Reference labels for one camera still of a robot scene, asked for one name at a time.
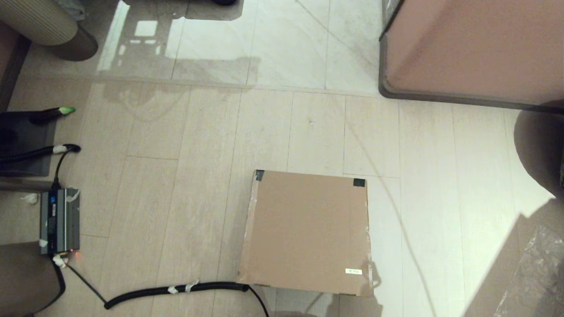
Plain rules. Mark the beige ribbed round pouf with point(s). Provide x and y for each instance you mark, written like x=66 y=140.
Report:
x=35 y=17

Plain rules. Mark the brown rounded furniture base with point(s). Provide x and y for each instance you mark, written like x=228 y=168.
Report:
x=22 y=281

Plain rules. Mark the black green-tipped stick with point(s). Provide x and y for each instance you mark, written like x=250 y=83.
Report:
x=48 y=114

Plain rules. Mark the brown wooden furniture panel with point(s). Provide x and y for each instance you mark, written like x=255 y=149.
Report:
x=11 y=66

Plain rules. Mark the brown cardboard shoe box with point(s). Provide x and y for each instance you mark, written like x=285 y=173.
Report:
x=308 y=229

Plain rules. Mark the grey power inverter box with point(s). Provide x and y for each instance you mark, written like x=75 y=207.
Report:
x=59 y=220

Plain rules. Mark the white paper wad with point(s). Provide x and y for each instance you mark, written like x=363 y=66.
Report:
x=31 y=198

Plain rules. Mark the pink cabinet with grey edge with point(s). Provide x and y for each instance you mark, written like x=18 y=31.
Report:
x=476 y=44

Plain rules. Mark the dark grey floor platform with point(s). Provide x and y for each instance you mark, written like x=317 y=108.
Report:
x=22 y=132

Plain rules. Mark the clear crinkled plastic wrap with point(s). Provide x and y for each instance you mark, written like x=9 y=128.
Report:
x=537 y=273

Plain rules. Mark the grey cloth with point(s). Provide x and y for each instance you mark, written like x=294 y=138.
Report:
x=72 y=8

